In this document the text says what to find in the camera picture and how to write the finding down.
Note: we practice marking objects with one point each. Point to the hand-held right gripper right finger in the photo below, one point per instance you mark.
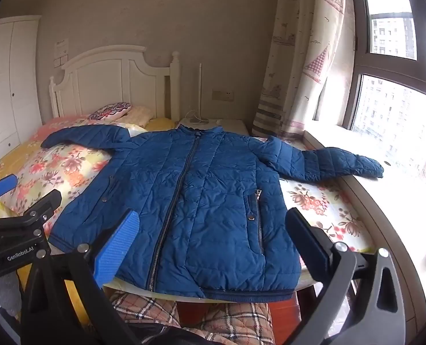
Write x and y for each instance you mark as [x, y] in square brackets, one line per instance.
[306, 246]

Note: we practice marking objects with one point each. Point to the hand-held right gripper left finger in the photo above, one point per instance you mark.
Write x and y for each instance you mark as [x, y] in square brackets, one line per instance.
[117, 248]

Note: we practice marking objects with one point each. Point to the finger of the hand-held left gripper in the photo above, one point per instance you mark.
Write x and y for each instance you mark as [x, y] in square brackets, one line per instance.
[2, 185]
[44, 201]

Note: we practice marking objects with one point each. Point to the blue quilted jacket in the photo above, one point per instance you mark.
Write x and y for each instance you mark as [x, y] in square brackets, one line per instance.
[198, 201]

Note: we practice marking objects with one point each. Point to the floral bed quilt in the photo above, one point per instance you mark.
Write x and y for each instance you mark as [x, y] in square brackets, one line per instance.
[317, 201]

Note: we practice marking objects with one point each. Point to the pink pillow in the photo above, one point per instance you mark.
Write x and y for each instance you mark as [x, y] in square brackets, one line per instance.
[60, 125]

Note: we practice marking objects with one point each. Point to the stone window sill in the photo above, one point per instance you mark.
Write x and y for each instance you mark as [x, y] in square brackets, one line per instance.
[396, 219]

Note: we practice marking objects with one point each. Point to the person's black jacket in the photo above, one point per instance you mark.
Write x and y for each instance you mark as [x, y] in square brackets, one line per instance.
[170, 337]

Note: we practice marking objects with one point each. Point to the white wardrobe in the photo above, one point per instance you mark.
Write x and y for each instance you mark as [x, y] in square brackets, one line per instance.
[8, 79]

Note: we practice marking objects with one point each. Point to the person's plaid pants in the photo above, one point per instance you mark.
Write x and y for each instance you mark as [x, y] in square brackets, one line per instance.
[227, 320]

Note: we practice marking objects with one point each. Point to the purple patterned cushion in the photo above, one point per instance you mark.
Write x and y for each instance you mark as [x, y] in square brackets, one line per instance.
[110, 110]

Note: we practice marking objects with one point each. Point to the small dark round object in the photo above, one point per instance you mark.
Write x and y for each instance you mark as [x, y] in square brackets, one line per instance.
[387, 163]

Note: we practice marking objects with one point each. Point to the cream pillow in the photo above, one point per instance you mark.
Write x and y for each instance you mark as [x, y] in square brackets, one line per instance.
[139, 115]

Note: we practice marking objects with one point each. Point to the yellow pillow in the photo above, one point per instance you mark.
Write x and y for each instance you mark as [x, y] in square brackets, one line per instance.
[161, 124]

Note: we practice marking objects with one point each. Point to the white wooden headboard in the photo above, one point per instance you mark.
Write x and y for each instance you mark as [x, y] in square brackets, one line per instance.
[101, 79]

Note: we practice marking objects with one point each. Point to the white nightstand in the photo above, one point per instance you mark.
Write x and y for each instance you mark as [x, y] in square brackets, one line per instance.
[232, 125]

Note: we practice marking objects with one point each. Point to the white desk lamp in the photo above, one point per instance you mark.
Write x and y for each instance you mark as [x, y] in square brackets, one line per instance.
[200, 90]

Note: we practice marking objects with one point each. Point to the sailboat print curtain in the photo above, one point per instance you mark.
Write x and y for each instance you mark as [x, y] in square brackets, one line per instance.
[299, 61]

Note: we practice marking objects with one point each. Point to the dark framed window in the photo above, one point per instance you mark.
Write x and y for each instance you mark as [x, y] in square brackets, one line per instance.
[396, 68]

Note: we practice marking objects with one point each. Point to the white wall switch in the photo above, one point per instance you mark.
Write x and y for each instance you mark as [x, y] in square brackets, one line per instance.
[60, 62]

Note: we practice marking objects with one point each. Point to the wall socket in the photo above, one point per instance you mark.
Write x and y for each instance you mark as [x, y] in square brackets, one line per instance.
[223, 95]

